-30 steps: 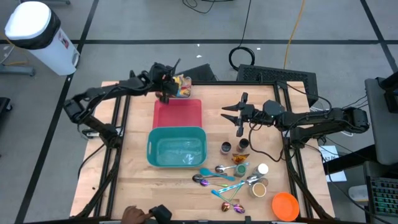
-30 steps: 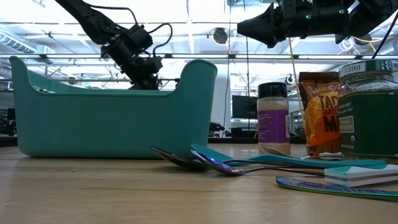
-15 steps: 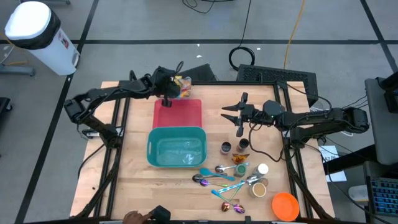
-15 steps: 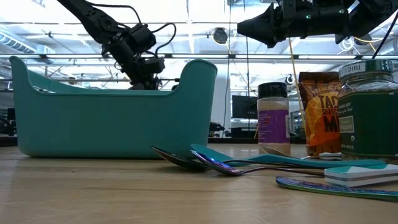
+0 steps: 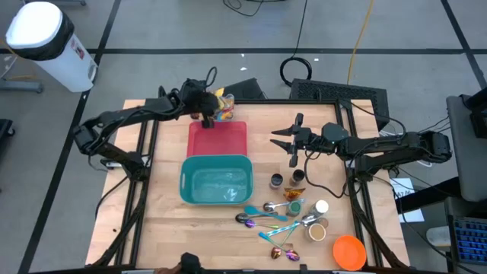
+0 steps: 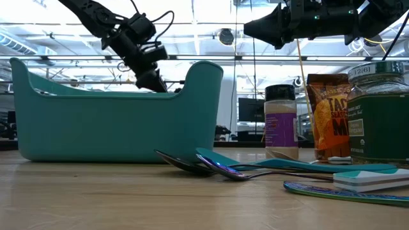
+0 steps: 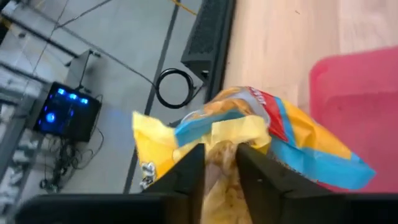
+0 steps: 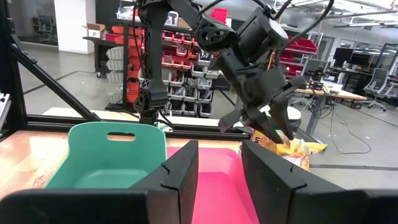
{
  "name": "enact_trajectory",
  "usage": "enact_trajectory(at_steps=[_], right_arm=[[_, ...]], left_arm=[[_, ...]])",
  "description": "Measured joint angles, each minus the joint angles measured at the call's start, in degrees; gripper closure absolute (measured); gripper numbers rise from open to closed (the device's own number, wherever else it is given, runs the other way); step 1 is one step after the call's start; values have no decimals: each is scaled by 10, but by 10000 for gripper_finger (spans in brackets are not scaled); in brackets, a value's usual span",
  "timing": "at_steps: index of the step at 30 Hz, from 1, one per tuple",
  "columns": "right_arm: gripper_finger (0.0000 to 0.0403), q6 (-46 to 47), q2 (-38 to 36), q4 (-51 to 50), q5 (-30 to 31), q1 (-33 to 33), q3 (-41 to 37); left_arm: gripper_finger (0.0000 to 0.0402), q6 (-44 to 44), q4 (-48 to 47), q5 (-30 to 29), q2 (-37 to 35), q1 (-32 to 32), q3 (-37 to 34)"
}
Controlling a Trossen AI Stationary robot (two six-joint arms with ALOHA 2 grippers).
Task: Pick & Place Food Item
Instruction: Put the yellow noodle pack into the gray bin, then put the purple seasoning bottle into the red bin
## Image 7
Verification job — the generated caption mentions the red plastic bin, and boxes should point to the red plastic bin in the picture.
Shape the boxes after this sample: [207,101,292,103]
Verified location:
[309,45,398,194]

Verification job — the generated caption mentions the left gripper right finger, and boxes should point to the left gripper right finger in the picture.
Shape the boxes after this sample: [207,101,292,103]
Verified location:
[235,143,336,224]

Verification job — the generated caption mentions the black metal table frame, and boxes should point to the black metal table frame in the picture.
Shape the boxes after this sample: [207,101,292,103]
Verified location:
[203,0,237,103]

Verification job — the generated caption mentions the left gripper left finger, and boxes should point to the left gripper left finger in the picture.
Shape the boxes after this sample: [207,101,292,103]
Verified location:
[141,143,206,224]

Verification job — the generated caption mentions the coiled black cable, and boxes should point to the coiled black cable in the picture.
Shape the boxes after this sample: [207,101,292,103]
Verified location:
[90,49,206,110]

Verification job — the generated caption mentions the yellow blue chips bag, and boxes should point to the yellow blue chips bag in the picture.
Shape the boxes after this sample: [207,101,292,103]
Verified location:
[132,86,377,224]

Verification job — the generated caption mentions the black perforated computer case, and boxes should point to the black perforated computer case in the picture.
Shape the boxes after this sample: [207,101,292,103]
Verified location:
[180,0,233,102]

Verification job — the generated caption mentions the yellow cable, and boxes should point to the yellow cable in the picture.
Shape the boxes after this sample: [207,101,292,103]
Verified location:
[170,0,198,16]

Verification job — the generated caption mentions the black cable tangle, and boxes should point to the black cable tangle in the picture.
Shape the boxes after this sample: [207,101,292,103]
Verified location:
[39,136,105,194]

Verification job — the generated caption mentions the black computer blue lights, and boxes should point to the black computer blue lights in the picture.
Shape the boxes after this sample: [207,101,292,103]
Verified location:
[32,81,103,143]

